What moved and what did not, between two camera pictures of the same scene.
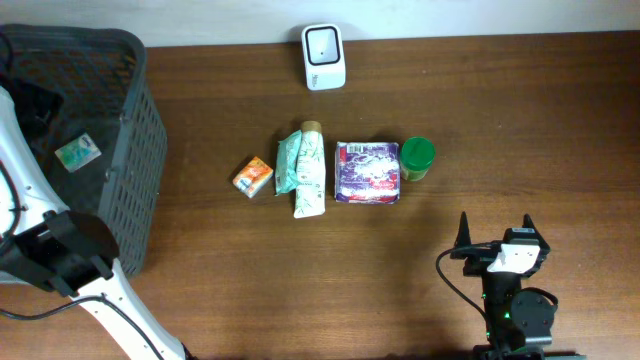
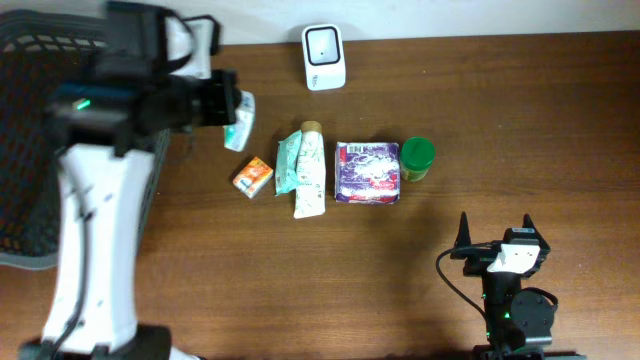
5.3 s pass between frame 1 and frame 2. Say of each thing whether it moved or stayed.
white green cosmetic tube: stayed
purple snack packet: stayed
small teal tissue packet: moved
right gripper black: stayed
